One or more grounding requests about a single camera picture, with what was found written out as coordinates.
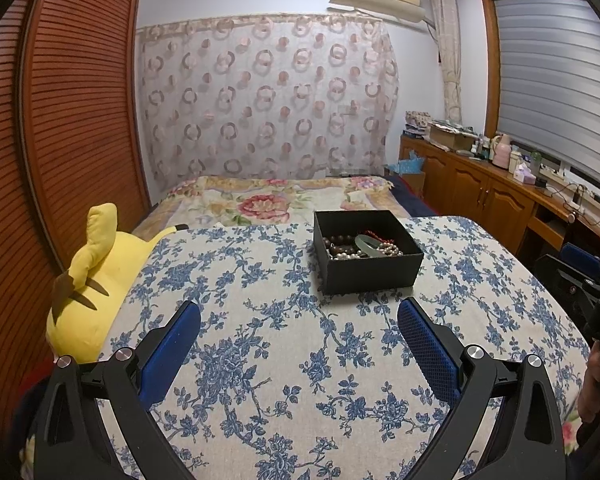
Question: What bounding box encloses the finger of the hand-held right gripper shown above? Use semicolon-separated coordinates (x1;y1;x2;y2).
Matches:
534;254;589;312
561;242;600;287

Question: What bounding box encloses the grey window blind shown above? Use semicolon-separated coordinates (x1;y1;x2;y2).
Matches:
491;0;600;183

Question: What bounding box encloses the patterned storage box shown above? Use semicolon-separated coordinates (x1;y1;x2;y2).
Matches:
404;110;434;137

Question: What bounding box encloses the person's right hand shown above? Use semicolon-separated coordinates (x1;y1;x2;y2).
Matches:
577;342;600;427

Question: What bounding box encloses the pink thermos jug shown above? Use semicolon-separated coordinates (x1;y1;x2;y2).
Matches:
492;134;512;169

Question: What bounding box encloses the person's dark clothing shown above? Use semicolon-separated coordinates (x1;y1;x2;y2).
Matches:
562;417;600;480

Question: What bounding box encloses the dark blue blanket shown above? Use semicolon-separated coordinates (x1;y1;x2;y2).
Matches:
389;174;433;217

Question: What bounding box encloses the brown wooden bead bracelet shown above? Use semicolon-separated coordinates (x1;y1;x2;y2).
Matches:
322;232;366;260

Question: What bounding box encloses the blue floral bedspread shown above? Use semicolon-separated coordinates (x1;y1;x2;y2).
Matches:
97;215;597;480

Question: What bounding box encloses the pink floral quilt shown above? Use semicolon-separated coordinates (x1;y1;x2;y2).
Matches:
130;174;397;241

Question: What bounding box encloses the yellow plush toy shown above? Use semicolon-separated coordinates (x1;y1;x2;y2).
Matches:
45;203;189;364

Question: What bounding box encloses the open cardboard box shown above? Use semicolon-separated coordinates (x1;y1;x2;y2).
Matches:
428;121;477;152

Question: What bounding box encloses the circle patterned curtain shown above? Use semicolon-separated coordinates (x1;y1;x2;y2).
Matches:
136;14;401;195

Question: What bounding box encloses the long white pearl necklace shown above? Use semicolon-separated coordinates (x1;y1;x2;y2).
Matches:
332;242;405;261

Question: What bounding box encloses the black cable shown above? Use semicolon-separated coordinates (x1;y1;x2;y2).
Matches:
544;182;588;206

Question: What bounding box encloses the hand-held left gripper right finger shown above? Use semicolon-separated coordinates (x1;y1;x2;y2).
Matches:
396;297;566;480

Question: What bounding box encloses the black jewelry box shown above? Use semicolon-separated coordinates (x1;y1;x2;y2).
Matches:
312;209;425;296

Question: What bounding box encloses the pale green jade bangle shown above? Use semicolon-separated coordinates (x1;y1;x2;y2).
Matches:
355;234;382;256

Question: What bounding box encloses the wooden side cabinet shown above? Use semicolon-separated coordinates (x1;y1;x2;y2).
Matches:
398;134;600;263

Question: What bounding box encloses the beige window curtain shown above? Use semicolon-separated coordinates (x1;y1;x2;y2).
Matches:
426;0;464;124

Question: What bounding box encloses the blue patterned paper bag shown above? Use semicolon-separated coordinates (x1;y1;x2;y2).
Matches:
385;155;427;177

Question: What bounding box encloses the wooden louvred wardrobe door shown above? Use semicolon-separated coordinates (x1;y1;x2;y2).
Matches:
19;0;154;273
0;0;61;411

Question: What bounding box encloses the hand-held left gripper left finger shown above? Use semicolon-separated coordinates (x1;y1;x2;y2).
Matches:
32;301;202;480

